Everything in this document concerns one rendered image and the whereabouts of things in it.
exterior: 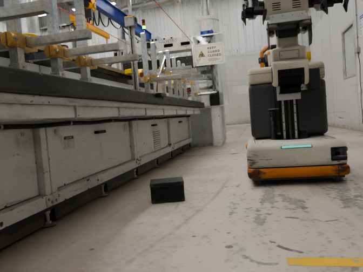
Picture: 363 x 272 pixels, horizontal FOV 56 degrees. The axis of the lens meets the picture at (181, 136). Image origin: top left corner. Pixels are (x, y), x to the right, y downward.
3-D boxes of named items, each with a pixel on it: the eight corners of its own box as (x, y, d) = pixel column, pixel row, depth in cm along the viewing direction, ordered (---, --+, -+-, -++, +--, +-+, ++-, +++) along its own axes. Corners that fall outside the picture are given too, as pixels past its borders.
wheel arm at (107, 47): (120, 52, 145) (119, 42, 145) (116, 51, 142) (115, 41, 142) (29, 63, 155) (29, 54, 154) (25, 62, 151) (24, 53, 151)
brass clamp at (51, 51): (73, 60, 154) (72, 49, 153) (56, 55, 140) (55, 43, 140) (61, 62, 155) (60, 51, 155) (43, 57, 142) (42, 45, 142)
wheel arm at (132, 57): (139, 62, 170) (138, 53, 169) (137, 61, 166) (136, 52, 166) (60, 71, 179) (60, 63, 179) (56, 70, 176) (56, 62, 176)
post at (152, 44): (159, 99, 294) (155, 42, 291) (158, 98, 290) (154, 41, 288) (155, 99, 294) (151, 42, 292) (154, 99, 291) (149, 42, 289)
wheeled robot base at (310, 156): (247, 166, 289) (246, 137, 288) (327, 162, 277) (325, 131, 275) (247, 182, 223) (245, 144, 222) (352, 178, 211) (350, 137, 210)
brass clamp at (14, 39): (39, 51, 129) (38, 38, 129) (14, 45, 116) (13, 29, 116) (25, 53, 131) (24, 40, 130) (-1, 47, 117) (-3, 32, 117)
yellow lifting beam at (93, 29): (110, 42, 845) (109, 29, 843) (74, 25, 678) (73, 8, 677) (107, 42, 847) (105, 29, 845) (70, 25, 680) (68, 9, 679)
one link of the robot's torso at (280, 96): (276, 101, 246) (274, 66, 244) (317, 97, 240) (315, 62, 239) (280, 99, 220) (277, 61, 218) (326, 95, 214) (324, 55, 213)
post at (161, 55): (167, 103, 318) (163, 51, 316) (166, 103, 315) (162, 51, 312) (163, 103, 319) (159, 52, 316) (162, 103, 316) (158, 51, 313)
